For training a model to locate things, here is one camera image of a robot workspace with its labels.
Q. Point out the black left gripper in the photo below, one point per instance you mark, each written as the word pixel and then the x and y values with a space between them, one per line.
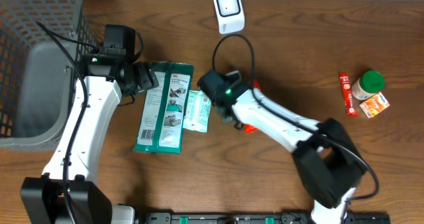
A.
pixel 148 75

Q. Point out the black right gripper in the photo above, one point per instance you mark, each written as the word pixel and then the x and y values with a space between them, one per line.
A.
pixel 224 117

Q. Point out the light blue tissue pack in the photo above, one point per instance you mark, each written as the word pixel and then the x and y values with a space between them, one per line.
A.
pixel 197 112

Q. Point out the red snack bag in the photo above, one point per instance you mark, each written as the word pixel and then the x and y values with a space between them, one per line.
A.
pixel 347 94
pixel 249 128

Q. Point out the green white package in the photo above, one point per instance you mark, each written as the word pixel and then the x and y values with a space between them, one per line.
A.
pixel 161 124

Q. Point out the green capped white jar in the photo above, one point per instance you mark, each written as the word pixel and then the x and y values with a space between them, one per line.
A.
pixel 369 84

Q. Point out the orange tissue pack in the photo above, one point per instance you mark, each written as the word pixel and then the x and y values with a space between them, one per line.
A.
pixel 374 105

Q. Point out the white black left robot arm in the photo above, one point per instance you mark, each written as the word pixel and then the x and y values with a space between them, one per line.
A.
pixel 66 191

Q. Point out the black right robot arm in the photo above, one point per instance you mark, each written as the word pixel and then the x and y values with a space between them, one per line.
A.
pixel 328 163

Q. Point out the white barcode scanner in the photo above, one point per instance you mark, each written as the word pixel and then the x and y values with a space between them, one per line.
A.
pixel 230 15

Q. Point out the grey plastic mesh basket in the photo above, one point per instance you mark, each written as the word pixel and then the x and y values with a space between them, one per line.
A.
pixel 37 79

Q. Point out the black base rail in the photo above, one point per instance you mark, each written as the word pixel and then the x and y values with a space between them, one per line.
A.
pixel 269 218

